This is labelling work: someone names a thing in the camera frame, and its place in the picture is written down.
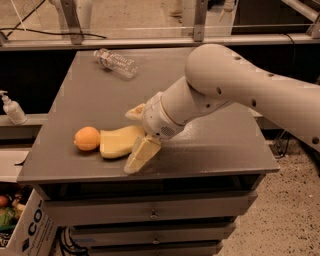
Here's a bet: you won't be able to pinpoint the metal railing frame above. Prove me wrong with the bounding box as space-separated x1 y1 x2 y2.
0 0 319 51

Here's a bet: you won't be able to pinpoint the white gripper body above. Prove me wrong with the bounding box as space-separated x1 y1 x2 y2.
142 92 184 140

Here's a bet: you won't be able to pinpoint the white cardboard box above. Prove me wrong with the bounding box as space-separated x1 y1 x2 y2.
0 190 57 256

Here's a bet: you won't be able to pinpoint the orange fruit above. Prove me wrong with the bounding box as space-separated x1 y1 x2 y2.
74 126 100 151

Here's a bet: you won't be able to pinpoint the white pump dispenser bottle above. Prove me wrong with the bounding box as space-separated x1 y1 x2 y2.
0 90 27 125

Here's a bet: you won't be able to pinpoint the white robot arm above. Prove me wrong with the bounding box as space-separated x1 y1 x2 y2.
124 44 320 174

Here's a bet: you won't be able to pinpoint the clear plastic water bottle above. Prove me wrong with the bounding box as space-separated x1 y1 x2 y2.
94 48 138 79

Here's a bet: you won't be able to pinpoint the grey drawer cabinet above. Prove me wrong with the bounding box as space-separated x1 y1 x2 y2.
19 48 278 256

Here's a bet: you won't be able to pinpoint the yellow sponge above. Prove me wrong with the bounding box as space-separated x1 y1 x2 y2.
100 125 145 159

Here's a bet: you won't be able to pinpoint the black cables under cabinet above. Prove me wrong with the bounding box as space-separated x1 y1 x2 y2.
57 227 89 256

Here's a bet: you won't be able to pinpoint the black cable on floor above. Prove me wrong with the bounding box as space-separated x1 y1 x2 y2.
0 0 108 40

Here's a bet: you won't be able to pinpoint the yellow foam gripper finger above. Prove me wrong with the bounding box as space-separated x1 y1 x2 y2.
124 135 161 174
125 103 145 121

